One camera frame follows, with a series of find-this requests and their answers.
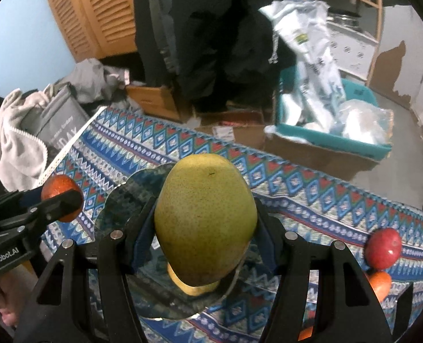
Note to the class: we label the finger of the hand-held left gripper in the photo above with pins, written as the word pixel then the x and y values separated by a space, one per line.
pixel 14 202
pixel 61 203

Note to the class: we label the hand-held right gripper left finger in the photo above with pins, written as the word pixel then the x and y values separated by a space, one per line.
pixel 141 243

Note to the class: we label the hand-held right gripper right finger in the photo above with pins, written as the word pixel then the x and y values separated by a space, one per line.
pixel 268 246

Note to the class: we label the small orange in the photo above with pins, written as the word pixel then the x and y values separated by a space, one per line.
pixel 56 185
pixel 381 284

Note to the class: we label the dark glass bowl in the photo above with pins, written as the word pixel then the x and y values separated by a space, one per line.
pixel 125 200

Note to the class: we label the yellow-green mango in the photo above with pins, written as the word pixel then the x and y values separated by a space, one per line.
pixel 204 218

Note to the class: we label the red apple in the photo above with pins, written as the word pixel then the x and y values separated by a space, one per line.
pixel 383 248

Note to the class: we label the person's left hand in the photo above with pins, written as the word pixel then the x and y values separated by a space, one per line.
pixel 7 293

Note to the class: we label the blue patterned blanket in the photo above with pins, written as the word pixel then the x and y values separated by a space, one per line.
pixel 286 193

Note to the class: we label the light grey fleece cloth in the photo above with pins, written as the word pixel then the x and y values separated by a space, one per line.
pixel 14 143

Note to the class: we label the grey tote bag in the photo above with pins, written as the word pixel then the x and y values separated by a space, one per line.
pixel 54 125

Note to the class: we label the large cardboard box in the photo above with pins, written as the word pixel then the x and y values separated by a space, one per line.
pixel 315 160

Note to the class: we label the flat cardboard box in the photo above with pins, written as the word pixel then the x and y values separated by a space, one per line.
pixel 240 135

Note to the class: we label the teal plastic bin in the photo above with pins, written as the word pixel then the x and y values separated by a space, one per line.
pixel 340 146

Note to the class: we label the grey clothes pile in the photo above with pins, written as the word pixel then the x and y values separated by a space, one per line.
pixel 89 78

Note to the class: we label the clear plastic bags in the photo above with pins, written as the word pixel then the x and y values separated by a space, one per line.
pixel 365 121

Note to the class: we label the white printed rice bag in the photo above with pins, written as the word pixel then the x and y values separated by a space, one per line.
pixel 315 64

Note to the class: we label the wooden louvered door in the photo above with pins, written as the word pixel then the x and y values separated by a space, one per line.
pixel 64 14
pixel 115 7

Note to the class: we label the dark grey jacket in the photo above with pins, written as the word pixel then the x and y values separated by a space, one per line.
pixel 154 25

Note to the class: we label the black coat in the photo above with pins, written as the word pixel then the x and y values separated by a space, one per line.
pixel 225 43

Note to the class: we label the white perforated crate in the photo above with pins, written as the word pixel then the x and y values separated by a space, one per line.
pixel 350 51

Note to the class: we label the pale blue door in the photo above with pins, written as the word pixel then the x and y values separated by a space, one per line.
pixel 411 78

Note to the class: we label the steel pot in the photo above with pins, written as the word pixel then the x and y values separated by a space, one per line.
pixel 343 18

